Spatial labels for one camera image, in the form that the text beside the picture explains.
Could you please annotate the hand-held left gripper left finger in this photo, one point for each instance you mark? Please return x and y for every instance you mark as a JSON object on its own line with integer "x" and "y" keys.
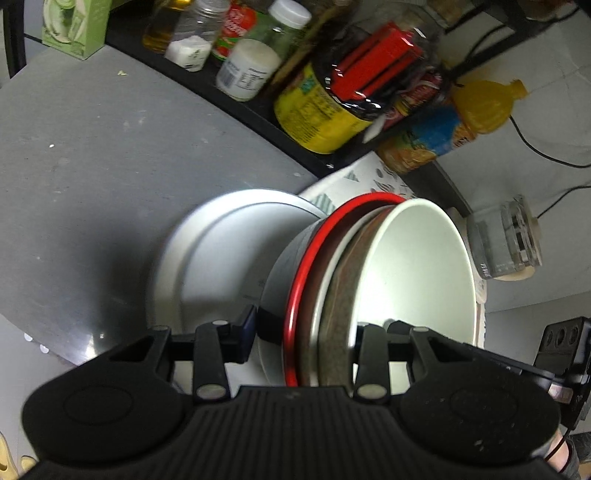
{"x": 247, "y": 332}

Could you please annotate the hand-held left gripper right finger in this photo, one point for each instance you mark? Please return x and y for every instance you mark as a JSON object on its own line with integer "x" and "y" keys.
{"x": 369, "y": 350}

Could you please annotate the red and black bowl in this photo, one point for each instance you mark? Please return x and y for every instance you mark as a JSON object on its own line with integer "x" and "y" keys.
{"x": 295, "y": 295}

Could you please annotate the white plate with flower print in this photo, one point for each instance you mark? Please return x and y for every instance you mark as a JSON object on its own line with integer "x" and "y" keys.
{"x": 161, "y": 263}

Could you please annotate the cream kettle base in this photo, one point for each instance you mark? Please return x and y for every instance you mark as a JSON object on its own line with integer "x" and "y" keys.
{"x": 517, "y": 276}

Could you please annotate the patterned fringed table cloth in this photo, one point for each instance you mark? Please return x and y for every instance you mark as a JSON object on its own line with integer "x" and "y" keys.
{"x": 364, "y": 173}

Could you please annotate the orange juice bottle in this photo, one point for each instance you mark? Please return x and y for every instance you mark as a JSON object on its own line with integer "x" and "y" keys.
{"x": 443, "y": 129}

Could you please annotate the white-capped jar of powder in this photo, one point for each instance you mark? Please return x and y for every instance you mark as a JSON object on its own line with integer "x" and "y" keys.
{"x": 247, "y": 69}

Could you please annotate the pale yellow object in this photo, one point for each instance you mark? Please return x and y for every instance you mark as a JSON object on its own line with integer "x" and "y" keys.
{"x": 9, "y": 457}

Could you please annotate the small clear shaker jar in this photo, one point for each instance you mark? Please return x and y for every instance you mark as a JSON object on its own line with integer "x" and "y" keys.
{"x": 194, "y": 44}

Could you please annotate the yellow-capped green-label bottle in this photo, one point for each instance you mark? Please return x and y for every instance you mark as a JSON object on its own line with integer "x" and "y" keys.
{"x": 235, "y": 23}

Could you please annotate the white-topped oil bottle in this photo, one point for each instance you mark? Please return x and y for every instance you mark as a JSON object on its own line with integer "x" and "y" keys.
{"x": 161, "y": 30}

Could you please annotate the pale green carton box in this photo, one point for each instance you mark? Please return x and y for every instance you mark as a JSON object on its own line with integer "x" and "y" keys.
{"x": 74, "y": 23}

